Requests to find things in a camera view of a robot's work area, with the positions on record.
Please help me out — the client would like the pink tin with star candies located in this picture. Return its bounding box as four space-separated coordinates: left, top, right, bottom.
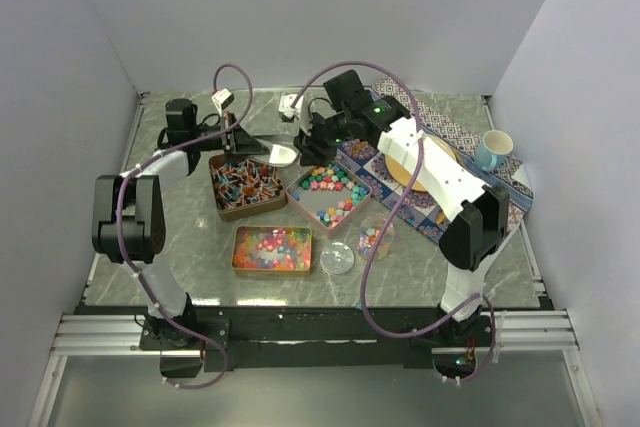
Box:
286 161 372 238

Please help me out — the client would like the clear jar lid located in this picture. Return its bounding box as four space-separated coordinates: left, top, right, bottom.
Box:
320 242 355 275

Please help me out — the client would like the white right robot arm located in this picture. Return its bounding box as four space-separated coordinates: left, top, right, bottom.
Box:
292 64 510 346

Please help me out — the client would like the light blue mug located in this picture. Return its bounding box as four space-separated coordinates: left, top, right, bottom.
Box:
474 130 514 172

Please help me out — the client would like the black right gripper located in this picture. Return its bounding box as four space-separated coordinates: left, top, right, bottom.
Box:
294 109 353 169

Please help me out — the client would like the gold tin with gummy stars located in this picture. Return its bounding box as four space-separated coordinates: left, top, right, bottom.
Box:
231 226 312 277

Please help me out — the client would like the cream yellow plate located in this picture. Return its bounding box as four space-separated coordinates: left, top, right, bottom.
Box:
383 139 459 193

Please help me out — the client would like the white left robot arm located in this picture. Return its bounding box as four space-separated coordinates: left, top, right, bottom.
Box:
92 98 270 349

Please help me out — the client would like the patterned placemat cloth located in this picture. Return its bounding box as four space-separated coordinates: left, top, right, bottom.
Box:
338 78 533 243

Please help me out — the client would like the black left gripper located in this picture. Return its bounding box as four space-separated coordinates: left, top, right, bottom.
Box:
191 112 269 161

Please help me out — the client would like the clear plastic candy jar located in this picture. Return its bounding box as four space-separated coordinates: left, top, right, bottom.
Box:
357 214 394 260

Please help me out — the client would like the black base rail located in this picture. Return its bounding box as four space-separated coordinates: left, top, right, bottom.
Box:
137 296 556 383

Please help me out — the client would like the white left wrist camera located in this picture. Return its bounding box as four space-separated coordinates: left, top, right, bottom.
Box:
211 88 235 117

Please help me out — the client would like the metal candy scoop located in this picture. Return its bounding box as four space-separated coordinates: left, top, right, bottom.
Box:
252 134 299 168

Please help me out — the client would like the gold tin with lollipops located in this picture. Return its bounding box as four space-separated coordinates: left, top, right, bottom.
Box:
208 154 287 222

